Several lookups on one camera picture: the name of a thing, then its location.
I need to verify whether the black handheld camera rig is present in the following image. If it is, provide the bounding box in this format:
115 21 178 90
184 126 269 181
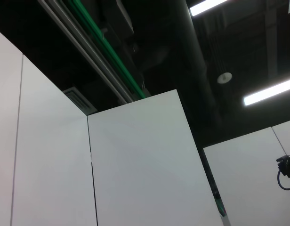
276 150 290 190

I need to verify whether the green ceiling pipe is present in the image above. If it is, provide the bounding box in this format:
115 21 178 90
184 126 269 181
69 0 148 98

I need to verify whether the white ceiling vent grille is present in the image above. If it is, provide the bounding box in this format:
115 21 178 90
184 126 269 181
63 87 97 112

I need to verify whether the round white ceiling sensor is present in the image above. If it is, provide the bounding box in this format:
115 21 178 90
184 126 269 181
217 72 233 84

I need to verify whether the long fluorescent ceiling light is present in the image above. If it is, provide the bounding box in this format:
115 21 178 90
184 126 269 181
243 77 290 106
189 0 228 16

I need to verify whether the black round ceiling duct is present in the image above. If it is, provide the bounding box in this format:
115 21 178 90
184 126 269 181
175 0 218 118

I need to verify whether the grey ceiling rail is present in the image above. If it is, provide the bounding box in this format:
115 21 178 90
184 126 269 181
39 0 134 104

